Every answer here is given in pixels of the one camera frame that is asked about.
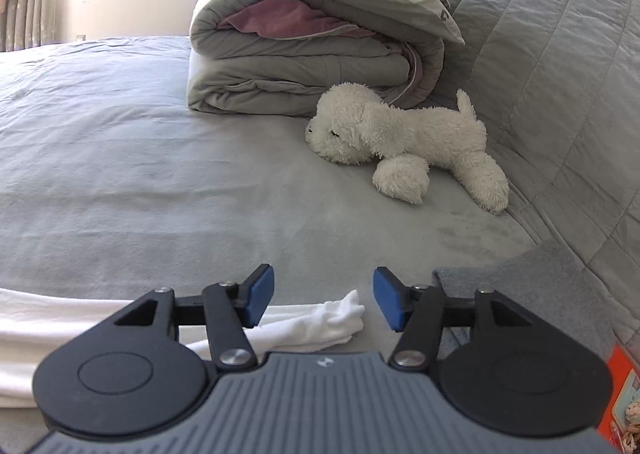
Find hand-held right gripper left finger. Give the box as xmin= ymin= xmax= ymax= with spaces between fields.
xmin=107 ymin=263 xmax=277 ymax=372

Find grey quilted headboard cover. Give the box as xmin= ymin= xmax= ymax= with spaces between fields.
xmin=407 ymin=0 xmax=640 ymax=350

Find white pants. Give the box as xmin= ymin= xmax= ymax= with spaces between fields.
xmin=0 ymin=288 xmax=366 ymax=407

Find orange printed box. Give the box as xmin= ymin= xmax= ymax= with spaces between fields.
xmin=595 ymin=346 xmax=640 ymax=454

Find white plush dog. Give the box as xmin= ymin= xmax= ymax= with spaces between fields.
xmin=305 ymin=82 xmax=510 ymax=215

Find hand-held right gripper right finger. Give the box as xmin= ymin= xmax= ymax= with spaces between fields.
xmin=372 ymin=265 xmax=527 ymax=372

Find folded grey quilt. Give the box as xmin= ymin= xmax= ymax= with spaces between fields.
xmin=186 ymin=0 xmax=446 ymax=117

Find folded grey cloth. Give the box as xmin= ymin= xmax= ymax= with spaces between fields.
xmin=432 ymin=239 xmax=618 ymax=365

